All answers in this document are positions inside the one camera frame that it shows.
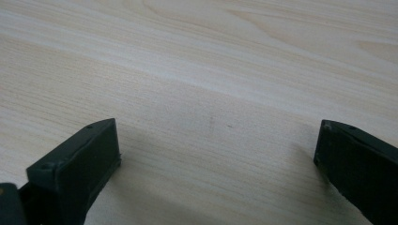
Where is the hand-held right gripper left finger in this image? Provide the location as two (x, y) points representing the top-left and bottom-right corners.
(18, 117), (123, 225)

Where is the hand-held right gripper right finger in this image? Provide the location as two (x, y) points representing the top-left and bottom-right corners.
(313, 119), (398, 225)

